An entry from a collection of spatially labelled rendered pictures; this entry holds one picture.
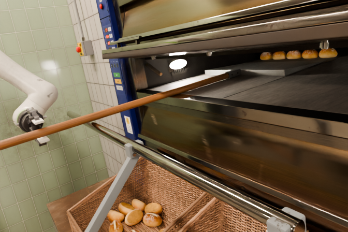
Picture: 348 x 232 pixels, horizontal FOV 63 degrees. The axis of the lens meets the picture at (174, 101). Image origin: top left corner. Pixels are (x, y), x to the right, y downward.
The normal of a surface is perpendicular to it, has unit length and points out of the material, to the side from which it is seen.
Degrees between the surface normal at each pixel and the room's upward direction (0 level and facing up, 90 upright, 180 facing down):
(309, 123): 90
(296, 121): 90
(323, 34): 82
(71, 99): 90
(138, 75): 90
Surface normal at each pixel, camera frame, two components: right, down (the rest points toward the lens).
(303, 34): -0.84, 0.11
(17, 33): 0.55, 0.09
